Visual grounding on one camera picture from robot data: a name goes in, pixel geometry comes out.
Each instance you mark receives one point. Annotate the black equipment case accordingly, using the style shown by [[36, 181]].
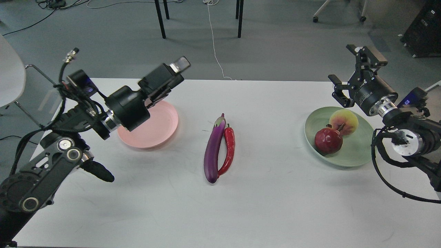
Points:
[[423, 37]]

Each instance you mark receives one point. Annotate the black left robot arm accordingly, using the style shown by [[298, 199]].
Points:
[[45, 157]]

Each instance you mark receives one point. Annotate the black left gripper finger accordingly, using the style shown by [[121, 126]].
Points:
[[158, 84]]

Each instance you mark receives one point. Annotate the red pomegranate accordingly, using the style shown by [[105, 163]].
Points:
[[328, 140]]

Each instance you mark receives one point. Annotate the green plate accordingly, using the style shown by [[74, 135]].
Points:
[[356, 148]]

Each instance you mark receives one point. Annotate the white chair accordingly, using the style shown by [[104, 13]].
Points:
[[13, 77]]

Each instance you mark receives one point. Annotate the purple eggplant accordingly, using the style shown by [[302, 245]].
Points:
[[210, 161]]

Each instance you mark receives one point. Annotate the pink plate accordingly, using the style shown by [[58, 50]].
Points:
[[159, 128]]

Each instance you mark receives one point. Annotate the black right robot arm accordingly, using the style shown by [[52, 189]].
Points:
[[408, 133]]

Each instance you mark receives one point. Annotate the black table legs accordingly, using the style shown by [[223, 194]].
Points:
[[198, 18]]

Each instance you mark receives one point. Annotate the white office chair base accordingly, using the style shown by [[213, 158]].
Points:
[[337, 9]]

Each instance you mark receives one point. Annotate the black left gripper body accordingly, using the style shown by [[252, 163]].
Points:
[[130, 108]]

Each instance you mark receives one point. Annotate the red chili pepper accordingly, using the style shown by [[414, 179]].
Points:
[[230, 141]]

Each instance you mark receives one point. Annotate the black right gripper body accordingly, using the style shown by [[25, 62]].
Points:
[[369, 91]]

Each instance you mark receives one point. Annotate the yellow pink peach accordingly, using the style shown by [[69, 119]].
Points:
[[344, 121]]

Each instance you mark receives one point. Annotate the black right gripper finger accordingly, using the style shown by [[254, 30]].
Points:
[[338, 95], [368, 59]]

